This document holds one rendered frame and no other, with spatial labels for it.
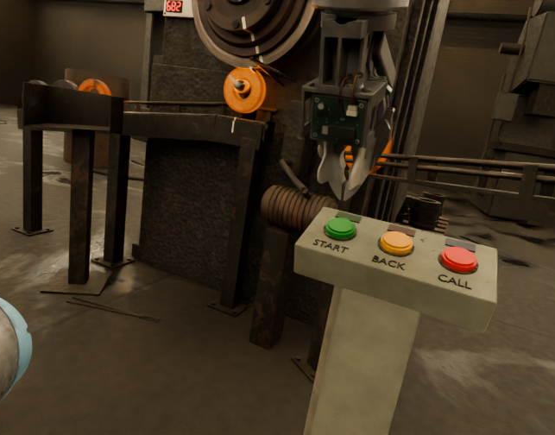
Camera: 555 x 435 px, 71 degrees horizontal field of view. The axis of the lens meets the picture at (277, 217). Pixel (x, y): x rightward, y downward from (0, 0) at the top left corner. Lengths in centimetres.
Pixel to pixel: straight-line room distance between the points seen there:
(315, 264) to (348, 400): 20
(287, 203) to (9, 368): 78
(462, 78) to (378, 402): 699
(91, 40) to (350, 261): 1104
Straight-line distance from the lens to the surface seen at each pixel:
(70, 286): 168
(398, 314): 52
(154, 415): 109
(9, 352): 65
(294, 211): 114
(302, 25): 135
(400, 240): 52
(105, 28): 1106
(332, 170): 48
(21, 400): 118
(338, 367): 57
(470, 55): 745
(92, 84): 189
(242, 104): 142
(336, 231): 52
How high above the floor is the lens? 73
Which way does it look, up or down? 14 degrees down
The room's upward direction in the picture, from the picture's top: 9 degrees clockwise
